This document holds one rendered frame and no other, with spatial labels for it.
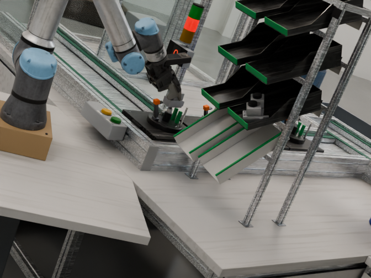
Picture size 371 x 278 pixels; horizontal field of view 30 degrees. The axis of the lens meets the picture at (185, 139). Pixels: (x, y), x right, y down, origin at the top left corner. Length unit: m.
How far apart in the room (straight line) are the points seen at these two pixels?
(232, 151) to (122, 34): 0.54
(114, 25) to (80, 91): 0.66
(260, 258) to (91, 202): 0.55
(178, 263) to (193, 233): 1.63
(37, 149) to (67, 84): 0.68
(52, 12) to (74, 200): 0.62
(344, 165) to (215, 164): 1.09
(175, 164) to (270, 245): 0.49
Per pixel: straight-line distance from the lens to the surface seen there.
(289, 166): 3.00
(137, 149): 2.48
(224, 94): 2.40
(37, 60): 2.22
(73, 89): 2.87
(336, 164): 3.25
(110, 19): 2.22
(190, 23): 2.76
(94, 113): 2.60
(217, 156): 2.36
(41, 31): 2.33
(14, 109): 2.26
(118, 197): 2.22
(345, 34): 11.97
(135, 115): 2.66
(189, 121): 2.82
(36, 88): 2.23
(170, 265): 3.76
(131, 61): 2.26
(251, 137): 2.38
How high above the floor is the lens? 1.79
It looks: 18 degrees down
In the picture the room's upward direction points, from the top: 21 degrees clockwise
